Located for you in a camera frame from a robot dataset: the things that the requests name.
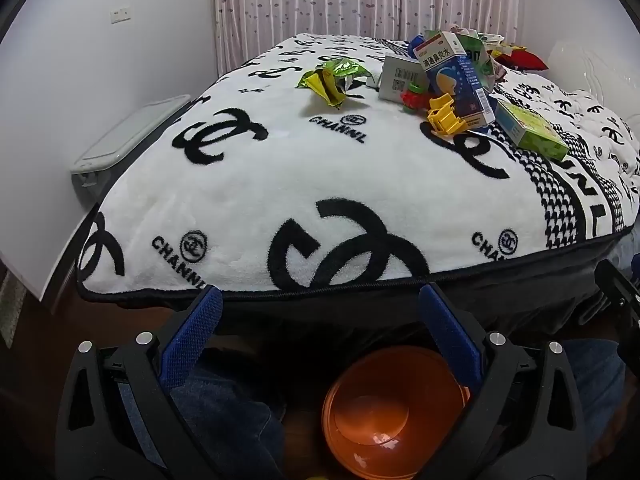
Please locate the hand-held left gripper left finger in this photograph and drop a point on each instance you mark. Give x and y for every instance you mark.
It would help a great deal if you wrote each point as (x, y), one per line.
(196, 330)

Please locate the yellow green crumpled wrapper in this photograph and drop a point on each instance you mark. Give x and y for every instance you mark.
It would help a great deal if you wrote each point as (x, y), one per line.
(327, 82)

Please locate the pink patterned curtain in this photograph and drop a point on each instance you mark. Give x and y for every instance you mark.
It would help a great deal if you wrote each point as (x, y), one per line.
(325, 0)

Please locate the white black printed blanket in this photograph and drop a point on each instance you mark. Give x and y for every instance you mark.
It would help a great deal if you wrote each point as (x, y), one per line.
(300, 170)

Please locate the grey cardboard box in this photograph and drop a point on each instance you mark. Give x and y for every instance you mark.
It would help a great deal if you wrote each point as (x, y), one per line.
(395, 77)

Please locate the red plastic toy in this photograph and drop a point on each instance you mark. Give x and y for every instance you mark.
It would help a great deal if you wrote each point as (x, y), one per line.
(414, 97)

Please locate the yellow plastic clip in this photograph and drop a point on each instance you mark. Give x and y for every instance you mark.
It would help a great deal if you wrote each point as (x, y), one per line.
(445, 115)

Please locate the green cardboard box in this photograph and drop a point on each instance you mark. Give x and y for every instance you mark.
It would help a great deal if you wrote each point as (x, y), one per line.
(530, 130)

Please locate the red yellow snack bag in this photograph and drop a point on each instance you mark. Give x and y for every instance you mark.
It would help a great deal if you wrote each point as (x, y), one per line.
(525, 60)

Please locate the orange plastic bowl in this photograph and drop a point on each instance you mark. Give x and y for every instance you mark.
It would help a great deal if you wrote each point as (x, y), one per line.
(380, 410)

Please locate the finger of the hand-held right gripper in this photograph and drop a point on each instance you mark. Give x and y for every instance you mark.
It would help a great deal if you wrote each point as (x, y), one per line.
(617, 292)

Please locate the blue jeans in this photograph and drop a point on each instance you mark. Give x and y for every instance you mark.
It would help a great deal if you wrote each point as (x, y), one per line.
(230, 410)

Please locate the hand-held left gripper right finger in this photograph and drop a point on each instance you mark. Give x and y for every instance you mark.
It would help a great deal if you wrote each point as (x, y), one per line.
(447, 325)

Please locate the blue medicine box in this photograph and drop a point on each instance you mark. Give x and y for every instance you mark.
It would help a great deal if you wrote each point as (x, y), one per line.
(457, 85)

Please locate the blue plush toy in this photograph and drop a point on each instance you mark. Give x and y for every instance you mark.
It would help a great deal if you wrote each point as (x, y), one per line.
(417, 46)

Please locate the white wall socket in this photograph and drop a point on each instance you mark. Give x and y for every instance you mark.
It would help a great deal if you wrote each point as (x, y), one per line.
(120, 15)

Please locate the white glossy headboard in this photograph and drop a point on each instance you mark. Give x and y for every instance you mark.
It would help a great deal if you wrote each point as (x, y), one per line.
(590, 67)

